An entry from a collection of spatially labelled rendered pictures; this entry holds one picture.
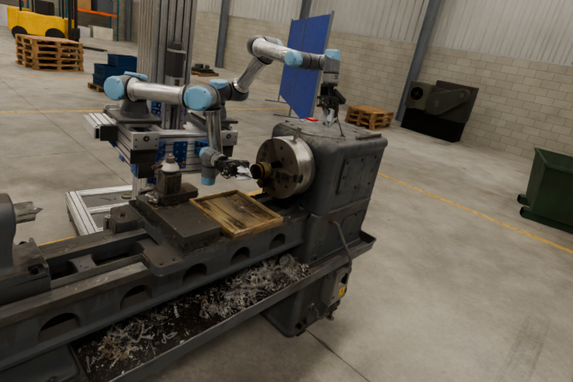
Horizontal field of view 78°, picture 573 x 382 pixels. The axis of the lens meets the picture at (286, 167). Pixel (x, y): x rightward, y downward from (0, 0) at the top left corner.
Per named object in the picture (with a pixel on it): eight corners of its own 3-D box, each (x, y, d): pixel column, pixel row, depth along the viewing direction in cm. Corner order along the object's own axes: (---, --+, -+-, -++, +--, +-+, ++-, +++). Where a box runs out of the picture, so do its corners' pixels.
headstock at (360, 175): (319, 170, 255) (331, 118, 243) (375, 196, 226) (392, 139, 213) (258, 182, 213) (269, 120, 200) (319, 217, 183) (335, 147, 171)
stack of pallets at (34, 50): (66, 66, 982) (66, 38, 958) (84, 72, 945) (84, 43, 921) (14, 63, 877) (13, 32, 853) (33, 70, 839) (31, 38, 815)
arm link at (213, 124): (203, 83, 187) (211, 170, 202) (194, 83, 177) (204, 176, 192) (224, 82, 186) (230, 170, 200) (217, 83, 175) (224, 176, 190)
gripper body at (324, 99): (315, 107, 170) (317, 82, 167) (326, 107, 176) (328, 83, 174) (328, 109, 165) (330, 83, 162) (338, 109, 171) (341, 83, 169)
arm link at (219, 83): (203, 98, 223) (205, 77, 218) (221, 99, 232) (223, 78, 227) (212, 102, 215) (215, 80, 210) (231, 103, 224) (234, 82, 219)
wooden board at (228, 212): (236, 194, 191) (237, 188, 190) (282, 224, 169) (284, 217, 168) (187, 205, 169) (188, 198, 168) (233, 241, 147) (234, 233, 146)
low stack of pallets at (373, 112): (364, 119, 1043) (367, 105, 1029) (390, 127, 995) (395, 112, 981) (343, 121, 947) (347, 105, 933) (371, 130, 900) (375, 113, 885)
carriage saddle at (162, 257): (168, 204, 168) (169, 192, 166) (227, 252, 139) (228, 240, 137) (101, 217, 146) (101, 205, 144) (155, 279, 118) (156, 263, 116)
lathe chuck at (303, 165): (260, 171, 201) (280, 124, 186) (296, 207, 185) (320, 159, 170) (248, 174, 194) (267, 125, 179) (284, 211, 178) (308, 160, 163)
